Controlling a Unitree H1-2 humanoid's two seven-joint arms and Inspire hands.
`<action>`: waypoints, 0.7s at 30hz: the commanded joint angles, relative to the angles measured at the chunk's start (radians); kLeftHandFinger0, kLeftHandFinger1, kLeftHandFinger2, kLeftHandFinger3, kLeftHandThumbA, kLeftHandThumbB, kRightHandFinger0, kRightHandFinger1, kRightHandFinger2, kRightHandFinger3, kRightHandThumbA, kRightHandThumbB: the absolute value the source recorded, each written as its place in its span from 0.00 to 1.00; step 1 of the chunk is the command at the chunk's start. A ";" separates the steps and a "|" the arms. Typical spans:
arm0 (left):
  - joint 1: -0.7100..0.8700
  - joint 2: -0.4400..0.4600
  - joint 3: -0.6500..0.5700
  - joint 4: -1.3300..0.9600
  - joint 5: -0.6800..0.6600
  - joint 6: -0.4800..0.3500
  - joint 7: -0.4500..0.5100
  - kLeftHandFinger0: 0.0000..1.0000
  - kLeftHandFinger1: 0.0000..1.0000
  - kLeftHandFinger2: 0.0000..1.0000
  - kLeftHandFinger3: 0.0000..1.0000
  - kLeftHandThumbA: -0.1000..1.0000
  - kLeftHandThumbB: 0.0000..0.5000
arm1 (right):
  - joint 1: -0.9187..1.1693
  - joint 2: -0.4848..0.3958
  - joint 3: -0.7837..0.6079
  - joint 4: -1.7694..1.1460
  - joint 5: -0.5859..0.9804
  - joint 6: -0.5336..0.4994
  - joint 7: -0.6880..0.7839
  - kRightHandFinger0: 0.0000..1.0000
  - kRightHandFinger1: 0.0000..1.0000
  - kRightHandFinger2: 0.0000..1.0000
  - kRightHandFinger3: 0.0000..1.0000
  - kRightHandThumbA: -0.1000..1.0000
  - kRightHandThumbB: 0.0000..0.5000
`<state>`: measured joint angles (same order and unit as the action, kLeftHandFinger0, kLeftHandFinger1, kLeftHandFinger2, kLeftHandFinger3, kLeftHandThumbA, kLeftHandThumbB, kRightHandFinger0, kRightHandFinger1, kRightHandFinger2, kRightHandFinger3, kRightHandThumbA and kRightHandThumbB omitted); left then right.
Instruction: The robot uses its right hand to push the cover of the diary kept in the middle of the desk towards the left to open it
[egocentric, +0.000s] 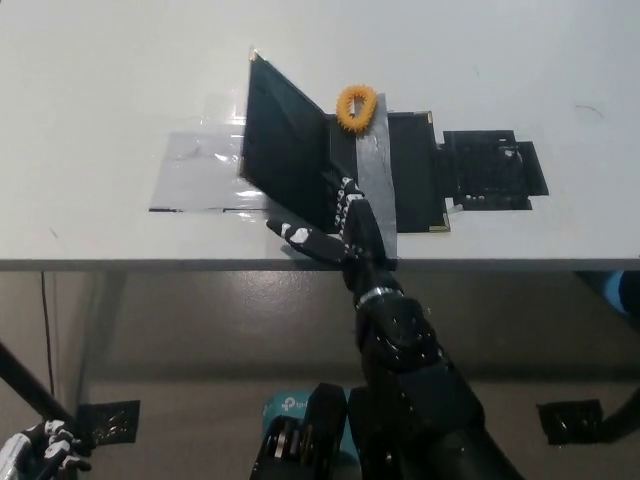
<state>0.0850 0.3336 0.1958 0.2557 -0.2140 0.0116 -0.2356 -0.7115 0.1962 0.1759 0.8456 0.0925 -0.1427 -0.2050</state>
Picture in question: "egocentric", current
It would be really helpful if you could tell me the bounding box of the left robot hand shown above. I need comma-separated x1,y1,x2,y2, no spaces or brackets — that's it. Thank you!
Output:
0,418,94,480

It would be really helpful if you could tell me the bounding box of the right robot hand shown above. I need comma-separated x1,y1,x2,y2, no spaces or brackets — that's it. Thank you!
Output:
265,172,405,308

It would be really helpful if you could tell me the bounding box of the black USC diary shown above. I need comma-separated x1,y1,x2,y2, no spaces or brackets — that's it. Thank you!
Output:
239,47,452,236

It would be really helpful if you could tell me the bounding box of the black tape patch on desk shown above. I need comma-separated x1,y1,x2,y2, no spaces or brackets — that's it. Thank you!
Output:
436,129,550,212

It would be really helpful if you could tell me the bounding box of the black floor tape patch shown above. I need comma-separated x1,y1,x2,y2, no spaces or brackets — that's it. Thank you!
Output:
76,399,142,446
535,398,607,447

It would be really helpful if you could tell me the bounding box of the clear plastic tape sheet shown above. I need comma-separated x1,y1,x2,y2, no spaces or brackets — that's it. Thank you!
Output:
147,89,274,215

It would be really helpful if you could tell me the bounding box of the teal tp-link box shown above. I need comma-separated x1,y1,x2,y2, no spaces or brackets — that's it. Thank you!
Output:
262,388,361,461

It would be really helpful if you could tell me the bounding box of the blue object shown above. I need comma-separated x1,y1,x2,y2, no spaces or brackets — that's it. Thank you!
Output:
602,270,640,317

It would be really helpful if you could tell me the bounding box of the black curved table foot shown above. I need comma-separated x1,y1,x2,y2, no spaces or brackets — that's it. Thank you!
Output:
598,382,640,446

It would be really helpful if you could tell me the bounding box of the grey duct tape strip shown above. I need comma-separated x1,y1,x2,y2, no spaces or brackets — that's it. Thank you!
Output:
349,92,402,262

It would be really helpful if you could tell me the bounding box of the orange spiky ring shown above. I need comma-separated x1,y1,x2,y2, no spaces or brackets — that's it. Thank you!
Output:
334,84,379,134

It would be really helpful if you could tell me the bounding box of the thin black cable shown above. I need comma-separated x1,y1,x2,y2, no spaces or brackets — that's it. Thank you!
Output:
39,270,56,396

